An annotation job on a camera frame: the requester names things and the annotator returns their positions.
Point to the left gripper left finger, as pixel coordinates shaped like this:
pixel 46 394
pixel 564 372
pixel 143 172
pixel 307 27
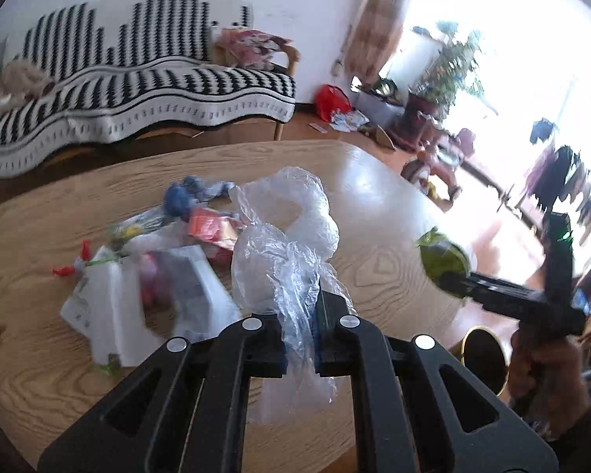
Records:
pixel 182 410

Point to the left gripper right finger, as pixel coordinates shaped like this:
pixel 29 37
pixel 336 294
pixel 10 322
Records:
pixel 416 407

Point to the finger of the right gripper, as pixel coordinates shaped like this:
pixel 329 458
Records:
pixel 460 283

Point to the clear plastic bag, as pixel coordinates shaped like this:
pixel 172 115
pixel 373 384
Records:
pixel 281 264

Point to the blue white wrapper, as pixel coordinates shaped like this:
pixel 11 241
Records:
pixel 181 198

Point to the black gold trash bin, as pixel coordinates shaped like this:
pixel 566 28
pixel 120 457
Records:
pixel 483 355

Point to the person's right hand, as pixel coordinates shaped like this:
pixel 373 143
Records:
pixel 554 371

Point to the pink children's tricycle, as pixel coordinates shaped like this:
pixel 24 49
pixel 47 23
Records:
pixel 440 157

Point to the hanging dark clothes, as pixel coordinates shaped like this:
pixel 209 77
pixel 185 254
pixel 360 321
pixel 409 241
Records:
pixel 559 175

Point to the orange snack wrapper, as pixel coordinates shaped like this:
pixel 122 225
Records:
pixel 216 232

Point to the red candy wrapper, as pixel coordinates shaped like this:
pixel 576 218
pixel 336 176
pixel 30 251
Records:
pixel 77 267

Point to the green yellow wrapper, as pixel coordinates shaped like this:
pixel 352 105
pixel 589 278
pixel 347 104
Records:
pixel 145 222

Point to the papers on floor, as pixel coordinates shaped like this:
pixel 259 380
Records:
pixel 343 122

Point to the potted green plant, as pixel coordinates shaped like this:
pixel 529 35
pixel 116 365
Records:
pixel 435 92

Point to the red plastic bag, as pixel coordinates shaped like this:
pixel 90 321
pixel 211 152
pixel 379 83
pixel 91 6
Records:
pixel 330 100

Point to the brown patterned curtain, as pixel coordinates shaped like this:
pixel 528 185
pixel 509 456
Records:
pixel 374 38

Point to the floral cushion on sofa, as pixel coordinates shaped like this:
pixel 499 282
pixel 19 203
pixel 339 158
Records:
pixel 250 48

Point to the black white striped sofa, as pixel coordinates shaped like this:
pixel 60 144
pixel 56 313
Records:
pixel 120 66

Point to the beige plush on sofa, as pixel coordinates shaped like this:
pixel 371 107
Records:
pixel 20 82

